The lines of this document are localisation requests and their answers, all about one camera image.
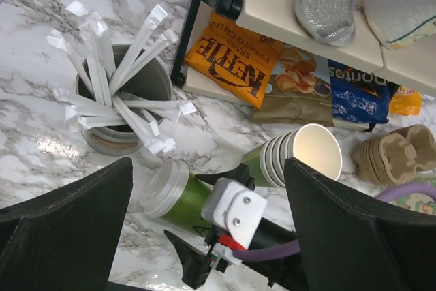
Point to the beige three-tier shelf rack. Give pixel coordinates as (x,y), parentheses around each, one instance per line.
(412,67)

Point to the brown chips bag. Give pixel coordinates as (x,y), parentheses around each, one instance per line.
(298,91)

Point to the cardboard cup carrier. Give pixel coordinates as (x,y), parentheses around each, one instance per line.
(396,158)

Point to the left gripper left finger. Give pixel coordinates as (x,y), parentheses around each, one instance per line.
(66,239)

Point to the blue Doritos bag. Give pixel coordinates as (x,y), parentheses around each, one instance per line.
(357,96)

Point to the orange yellow snack bag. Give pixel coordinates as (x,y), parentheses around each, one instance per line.
(406,102)

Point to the green Fresh paper bag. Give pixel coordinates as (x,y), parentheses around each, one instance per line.
(419,202)

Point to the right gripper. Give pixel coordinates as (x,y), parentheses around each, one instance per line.
(281,263)

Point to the stack of green paper cups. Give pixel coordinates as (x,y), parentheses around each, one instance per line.
(313,144)

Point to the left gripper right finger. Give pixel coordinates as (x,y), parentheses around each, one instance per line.
(351,241)

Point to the grey straw holder cup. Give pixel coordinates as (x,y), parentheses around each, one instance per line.
(120,97)

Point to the single green paper cup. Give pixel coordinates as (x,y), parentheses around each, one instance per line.
(174,195)

